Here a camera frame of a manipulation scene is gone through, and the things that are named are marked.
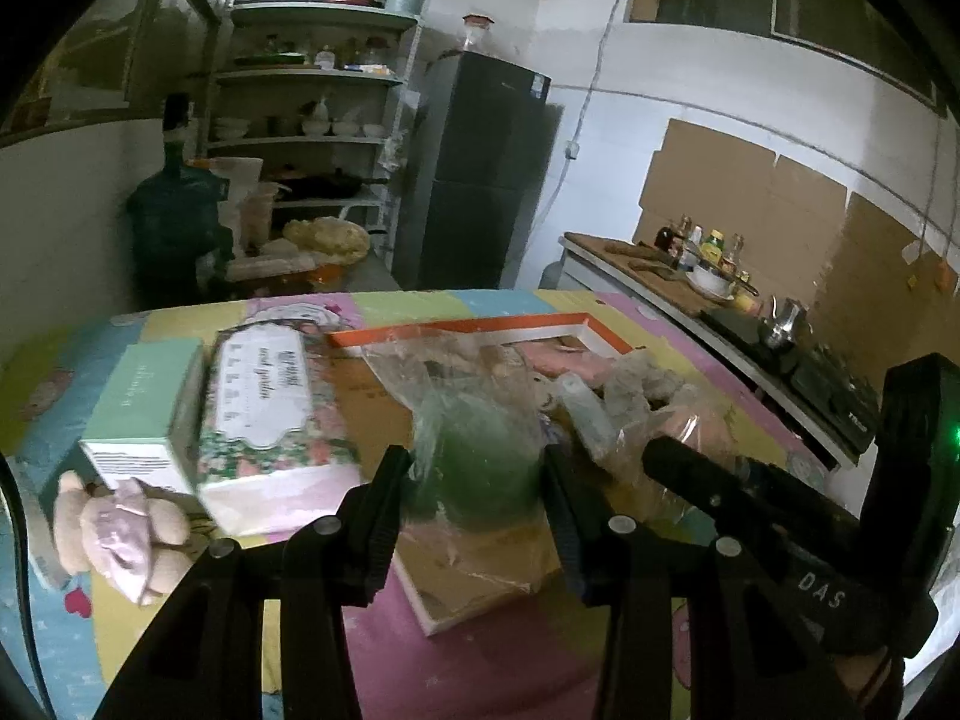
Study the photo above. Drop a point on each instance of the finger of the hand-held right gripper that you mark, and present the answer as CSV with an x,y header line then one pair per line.
x,y
705,480

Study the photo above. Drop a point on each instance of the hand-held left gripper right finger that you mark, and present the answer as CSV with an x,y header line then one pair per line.
x,y
570,517

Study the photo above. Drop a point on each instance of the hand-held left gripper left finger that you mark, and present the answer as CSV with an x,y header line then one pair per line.
x,y
382,517

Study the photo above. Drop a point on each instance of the green cloth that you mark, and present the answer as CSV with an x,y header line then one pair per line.
x,y
472,457

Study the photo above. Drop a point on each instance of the orange-rimmed cardboard box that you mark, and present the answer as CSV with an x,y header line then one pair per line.
x,y
360,405

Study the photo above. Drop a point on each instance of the pink cloth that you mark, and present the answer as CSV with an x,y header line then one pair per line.
x,y
559,360

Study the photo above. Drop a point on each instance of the clear plastic bag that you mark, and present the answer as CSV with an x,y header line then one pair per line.
x,y
622,397

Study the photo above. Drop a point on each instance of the black gas stove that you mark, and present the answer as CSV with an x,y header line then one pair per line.
x,y
817,382

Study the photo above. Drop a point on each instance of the floral tissue pack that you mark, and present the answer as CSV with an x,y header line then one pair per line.
x,y
270,420

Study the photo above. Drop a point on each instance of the colourful printed table mat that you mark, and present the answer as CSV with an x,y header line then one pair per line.
x,y
465,667

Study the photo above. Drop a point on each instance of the metal kettle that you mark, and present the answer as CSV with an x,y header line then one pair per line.
x,y
784,322

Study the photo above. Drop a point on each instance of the white bowl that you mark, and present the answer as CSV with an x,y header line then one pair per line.
x,y
710,281

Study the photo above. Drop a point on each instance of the yellow-capped bottle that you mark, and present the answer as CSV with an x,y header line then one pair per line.
x,y
712,244

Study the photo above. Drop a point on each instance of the dark sauce bottle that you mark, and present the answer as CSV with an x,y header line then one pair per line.
x,y
664,238

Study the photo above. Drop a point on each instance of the wooden kitchen counter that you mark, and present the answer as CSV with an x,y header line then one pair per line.
x,y
607,251

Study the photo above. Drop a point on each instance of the plush bear in pink dress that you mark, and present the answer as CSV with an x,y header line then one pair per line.
x,y
120,532

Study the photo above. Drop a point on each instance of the green tissue box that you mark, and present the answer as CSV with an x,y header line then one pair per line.
x,y
142,405

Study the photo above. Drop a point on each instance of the low stool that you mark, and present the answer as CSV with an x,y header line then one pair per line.
x,y
274,270

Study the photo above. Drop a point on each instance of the yellow bundle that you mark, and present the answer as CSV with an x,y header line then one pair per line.
x,y
326,240

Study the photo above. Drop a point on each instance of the black frying pan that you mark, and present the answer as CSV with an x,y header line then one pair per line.
x,y
319,184

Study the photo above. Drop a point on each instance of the white sack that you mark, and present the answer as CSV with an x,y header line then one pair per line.
x,y
236,202

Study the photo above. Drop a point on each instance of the dark grey refrigerator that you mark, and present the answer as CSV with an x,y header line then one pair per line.
x,y
472,180

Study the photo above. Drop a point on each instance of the blue water jug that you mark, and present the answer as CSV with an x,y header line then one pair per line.
x,y
176,225

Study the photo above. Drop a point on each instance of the white metal shelf rack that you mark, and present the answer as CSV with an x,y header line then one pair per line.
x,y
390,135

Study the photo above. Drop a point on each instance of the black water pump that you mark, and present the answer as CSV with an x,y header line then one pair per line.
x,y
176,127

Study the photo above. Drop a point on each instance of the glass jar with red lid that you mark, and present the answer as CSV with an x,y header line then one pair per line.
x,y
478,34

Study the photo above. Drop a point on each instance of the cardboard wall sheet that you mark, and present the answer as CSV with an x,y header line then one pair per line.
x,y
750,187

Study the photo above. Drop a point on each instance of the wall socket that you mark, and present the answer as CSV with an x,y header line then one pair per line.
x,y
574,150

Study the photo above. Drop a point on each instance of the sliding window frame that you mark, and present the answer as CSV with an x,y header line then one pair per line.
x,y
112,37

